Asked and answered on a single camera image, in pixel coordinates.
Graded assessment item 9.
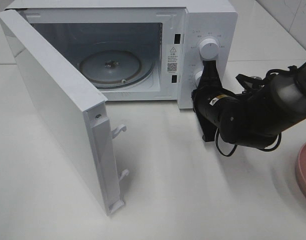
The white upper microwave knob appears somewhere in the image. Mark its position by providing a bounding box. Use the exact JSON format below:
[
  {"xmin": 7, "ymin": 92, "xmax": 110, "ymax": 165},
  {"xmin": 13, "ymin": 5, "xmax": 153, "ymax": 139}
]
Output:
[{"xmin": 198, "ymin": 36, "xmax": 220, "ymax": 60}]

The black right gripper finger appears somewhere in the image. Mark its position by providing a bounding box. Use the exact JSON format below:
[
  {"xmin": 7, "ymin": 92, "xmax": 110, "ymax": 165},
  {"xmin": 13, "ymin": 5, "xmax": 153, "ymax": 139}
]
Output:
[{"xmin": 199, "ymin": 60, "xmax": 222, "ymax": 88}]

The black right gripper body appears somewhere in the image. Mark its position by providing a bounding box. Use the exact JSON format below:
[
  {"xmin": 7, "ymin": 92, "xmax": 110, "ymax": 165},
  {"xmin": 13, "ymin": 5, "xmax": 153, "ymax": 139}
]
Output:
[{"xmin": 192, "ymin": 82, "xmax": 233, "ymax": 125}]

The white microwave knob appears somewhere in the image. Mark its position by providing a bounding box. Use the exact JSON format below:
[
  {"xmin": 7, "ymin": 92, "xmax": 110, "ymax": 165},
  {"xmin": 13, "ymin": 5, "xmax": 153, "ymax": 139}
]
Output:
[
  {"xmin": 194, "ymin": 71, "xmax": 203, "ymax": 87},
  {"xmin": 198, "ymin": 36, "xmax": 220, "ymax": 60}
]

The white microwave oven body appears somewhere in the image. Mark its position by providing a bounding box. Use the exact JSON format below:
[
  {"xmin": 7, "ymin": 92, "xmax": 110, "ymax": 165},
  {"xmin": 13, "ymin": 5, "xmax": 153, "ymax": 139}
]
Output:
[{"xmin": 4, "ymin": 0, "xmax": 238, "ymax": 109}]

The glass microwave turntable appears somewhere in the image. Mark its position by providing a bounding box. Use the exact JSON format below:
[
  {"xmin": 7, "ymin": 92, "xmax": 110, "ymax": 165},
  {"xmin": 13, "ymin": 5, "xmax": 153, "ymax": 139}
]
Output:
[{"xmin": 79, "ymin": 49, "xmax": 155, "ymax": 89}]

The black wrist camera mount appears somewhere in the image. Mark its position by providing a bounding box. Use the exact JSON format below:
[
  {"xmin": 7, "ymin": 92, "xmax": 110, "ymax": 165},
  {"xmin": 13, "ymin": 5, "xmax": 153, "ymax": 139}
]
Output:
[{"xmin": 196, "ymin": 112, "xmax": 217, "ymax": 142}]

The white microwave door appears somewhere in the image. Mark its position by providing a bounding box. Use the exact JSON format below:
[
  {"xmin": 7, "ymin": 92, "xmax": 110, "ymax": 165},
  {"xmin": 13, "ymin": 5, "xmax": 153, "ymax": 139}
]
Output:
[{"xmin": 0, "ymin": 9, "xmax": 129, "ymax": 215}]

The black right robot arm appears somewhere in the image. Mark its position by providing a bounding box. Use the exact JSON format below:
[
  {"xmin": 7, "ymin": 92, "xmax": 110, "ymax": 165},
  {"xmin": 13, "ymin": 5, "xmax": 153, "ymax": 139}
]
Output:
[{"xmin": 192, "ymin": 60, "xmax": 306, "ymax": 152}]

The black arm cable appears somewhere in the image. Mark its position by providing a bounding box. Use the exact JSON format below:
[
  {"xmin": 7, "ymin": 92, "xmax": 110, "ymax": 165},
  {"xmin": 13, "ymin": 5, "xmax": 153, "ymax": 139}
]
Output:
[{"xmin": 214, "ymin": 65, "xmax": 305, "ymax": 157}]

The white lower microwave knob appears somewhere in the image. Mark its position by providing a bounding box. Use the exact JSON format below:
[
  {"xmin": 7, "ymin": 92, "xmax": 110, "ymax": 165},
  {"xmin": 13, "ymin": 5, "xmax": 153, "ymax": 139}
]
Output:
[{"xmin": 194, "ymin": 71, "xmax": 203, "ymax": 87}]

